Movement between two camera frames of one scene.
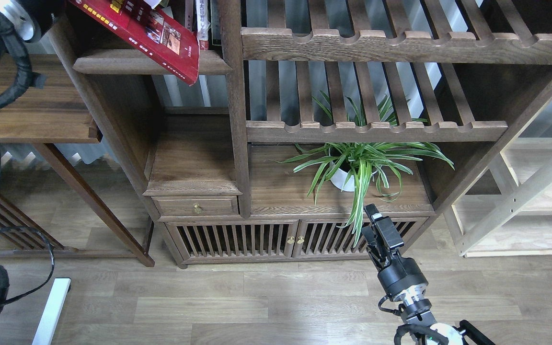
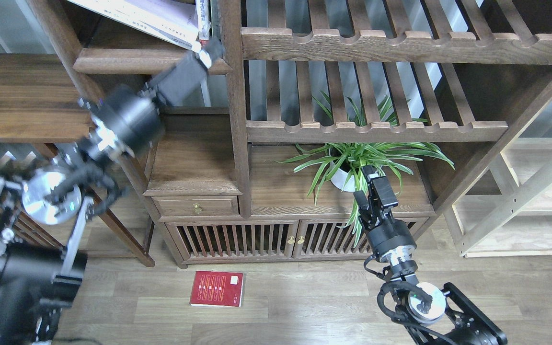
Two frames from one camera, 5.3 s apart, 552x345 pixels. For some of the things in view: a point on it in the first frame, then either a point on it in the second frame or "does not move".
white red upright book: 203,24 does not move
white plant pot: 338,179 does not move
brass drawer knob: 197,209 does not move
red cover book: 149,30 → 217,288
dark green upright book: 216,19 does not move
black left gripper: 43,14 → 129,119
